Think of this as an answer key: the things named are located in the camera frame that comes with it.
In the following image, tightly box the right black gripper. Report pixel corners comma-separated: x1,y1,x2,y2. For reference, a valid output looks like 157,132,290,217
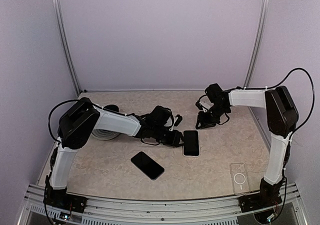
195,103,230,129

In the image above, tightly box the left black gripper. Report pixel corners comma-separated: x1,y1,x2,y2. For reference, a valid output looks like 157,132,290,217
152,124,188,148

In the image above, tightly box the black phone back up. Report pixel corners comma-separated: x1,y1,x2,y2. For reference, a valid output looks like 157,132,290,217
183,130,200,156

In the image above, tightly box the pink phone case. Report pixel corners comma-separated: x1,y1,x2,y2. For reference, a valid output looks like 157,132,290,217
182,130,201,158

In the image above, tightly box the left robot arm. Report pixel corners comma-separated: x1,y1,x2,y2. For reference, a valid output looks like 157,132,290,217
46,97,183,208

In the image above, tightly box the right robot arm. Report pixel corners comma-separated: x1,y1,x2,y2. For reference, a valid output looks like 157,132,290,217
195,83,299,207

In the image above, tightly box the black phone screen up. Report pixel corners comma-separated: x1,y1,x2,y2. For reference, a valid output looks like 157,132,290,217
130,151,165,181

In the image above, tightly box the clear magsafe phone case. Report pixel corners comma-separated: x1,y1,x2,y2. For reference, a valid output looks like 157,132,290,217
229,163,251,195

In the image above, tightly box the dark green mug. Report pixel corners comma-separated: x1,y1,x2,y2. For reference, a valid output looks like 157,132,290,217
102,104,120,113

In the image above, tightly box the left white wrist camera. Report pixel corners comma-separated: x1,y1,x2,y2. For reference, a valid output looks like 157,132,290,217
165,114,183,131

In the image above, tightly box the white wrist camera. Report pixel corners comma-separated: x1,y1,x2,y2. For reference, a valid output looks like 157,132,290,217
195,100,211,113
165,114,183,131

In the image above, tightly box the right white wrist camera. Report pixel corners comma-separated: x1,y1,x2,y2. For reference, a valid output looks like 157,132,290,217
195,100,211,113

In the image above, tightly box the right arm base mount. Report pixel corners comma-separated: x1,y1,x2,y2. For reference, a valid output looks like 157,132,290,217
238,193,282,213

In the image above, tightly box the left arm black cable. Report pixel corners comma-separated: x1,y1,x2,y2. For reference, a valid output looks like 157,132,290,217
47,99,81,143

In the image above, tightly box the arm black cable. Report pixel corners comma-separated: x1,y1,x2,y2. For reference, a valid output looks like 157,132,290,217
274,67,316,133
47,99,81,143

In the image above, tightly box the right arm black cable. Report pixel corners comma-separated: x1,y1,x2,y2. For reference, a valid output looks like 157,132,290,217
274,67,316,133

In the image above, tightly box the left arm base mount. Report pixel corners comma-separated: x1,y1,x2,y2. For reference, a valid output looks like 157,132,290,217
43,193,88,214

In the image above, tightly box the right aluminium frame post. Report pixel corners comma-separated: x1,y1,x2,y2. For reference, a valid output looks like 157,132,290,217
243,0,270,88

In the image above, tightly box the aluminium frame post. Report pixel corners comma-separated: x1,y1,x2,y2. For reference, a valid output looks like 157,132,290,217
52,0,81,96
243,0,270,88

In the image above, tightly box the left aluminium frame post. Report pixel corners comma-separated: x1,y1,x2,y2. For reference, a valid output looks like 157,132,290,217
52,0,81,96

